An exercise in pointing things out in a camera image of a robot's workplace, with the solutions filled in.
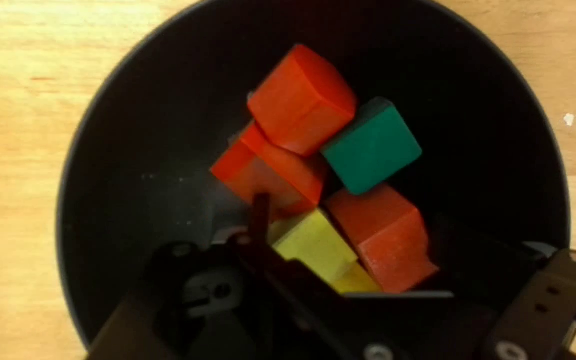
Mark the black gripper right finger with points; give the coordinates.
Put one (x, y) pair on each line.
(540, 301)

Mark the yellow wooden cube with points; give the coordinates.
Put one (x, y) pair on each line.
(359, 280)
(314, 247)

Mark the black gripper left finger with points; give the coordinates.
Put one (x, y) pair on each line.
(260, 220)

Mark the black bowl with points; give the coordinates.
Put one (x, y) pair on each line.
(168, 133)

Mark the green wooden cube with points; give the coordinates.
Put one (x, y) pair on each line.
(371, 146)

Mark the red wooden cube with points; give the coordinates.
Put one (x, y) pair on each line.
(384, 236)
(301, 101)
(269, 172)

